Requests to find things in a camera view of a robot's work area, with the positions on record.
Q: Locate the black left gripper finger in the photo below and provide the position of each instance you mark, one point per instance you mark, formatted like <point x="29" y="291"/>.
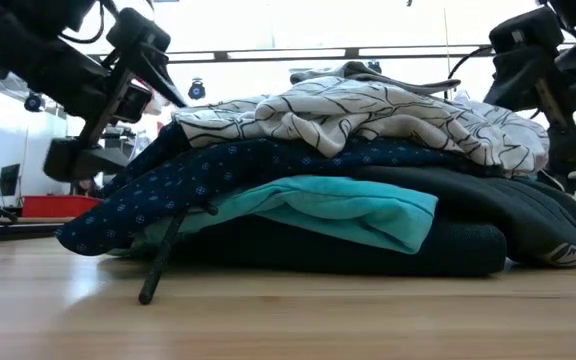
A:
<point x="138" y="35"/>
<point x="83" y="160"/>

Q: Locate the black garment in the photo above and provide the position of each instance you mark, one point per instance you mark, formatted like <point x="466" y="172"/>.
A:
<point x="518" y="210"/>

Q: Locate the navy patterned garment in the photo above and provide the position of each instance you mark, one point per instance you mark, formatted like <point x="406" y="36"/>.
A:
<point x="193" y="180"/>

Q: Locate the light grey garment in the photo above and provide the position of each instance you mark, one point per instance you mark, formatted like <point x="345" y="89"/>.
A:
<point x="358" y="72"/>

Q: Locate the white leaf print garment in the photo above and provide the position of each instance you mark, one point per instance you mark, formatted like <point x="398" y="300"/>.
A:
<point x="343" y="115"/>

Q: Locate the turquoise shorts white mesh lining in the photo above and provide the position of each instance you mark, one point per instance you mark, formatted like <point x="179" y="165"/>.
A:
<point x="343" y="205"/>

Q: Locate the dark blue denim jeans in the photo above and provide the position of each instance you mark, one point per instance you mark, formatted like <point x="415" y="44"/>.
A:
<point x="343" y="257"/>

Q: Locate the small red bin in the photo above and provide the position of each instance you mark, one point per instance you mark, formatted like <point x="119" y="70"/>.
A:
<point x="58" y="206"/>

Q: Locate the black ceiling spotlight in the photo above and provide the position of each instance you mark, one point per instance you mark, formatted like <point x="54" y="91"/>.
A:
<point x="374" y="66"/>
<point x="33" y="102"/>
<point x="197" y="90"/>

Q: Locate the black computer monitor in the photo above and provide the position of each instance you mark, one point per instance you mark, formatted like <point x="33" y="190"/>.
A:
<point x="9" y="180"/>

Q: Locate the black overhead light bar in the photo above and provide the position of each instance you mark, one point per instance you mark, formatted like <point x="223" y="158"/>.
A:
<point x="288" y="52"/>

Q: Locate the black aluminium table frame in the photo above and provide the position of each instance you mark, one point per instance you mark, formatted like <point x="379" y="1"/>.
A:
<point x="8" y="231"/>

